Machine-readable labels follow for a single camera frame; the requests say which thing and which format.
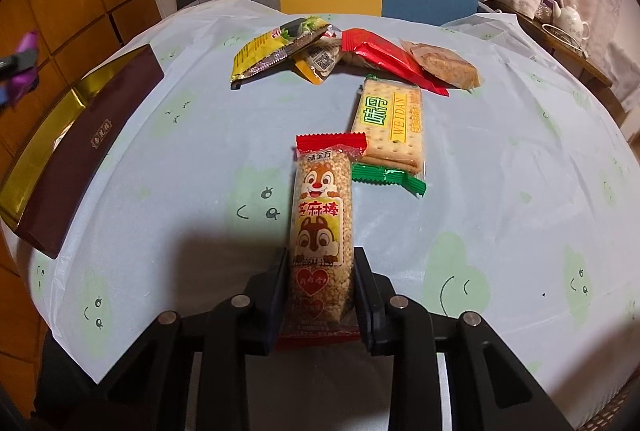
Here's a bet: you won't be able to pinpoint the orange clear small packet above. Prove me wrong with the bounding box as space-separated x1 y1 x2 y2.
293 26 343 84

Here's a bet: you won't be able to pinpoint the gold and maroon tin box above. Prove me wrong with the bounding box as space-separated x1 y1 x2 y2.
1 44 164 259

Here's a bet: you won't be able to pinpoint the cracker packet green ends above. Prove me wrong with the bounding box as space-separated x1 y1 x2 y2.
352 76 427 197

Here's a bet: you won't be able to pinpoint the red flat snack packet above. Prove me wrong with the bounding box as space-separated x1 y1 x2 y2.
341 28 449 96

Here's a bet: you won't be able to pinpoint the wooden side table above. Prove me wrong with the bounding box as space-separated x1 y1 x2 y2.
483 0 612 91

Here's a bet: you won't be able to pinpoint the purple snack packet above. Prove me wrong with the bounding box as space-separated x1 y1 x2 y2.
6 30 38 106

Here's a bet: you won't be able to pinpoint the white teapot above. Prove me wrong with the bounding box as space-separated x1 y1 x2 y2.
552 2 590 43

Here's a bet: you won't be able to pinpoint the clear-wrapped brown cake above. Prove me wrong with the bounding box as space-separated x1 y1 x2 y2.
400 40 480 90

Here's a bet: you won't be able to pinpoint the sesame bar squirrel packet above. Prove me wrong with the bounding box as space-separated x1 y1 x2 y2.
283 132 367 347

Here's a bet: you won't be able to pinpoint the wooden wardrobe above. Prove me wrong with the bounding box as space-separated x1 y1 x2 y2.
0 0 164 417

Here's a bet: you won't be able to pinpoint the yellow green snack packet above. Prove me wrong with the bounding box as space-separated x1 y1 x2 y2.
230 16 330 89

